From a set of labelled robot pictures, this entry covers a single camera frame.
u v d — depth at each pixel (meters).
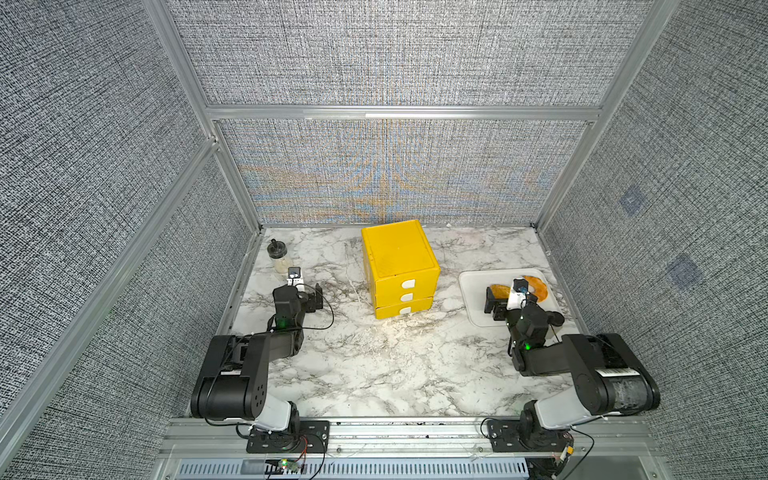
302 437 0.73
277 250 1.00
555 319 0.83
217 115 0.89
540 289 0.99
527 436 0.66
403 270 0.81
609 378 0.45
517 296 0.77
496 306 0.83
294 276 0.79
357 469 0.70
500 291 0.95
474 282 1.05
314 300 0.88
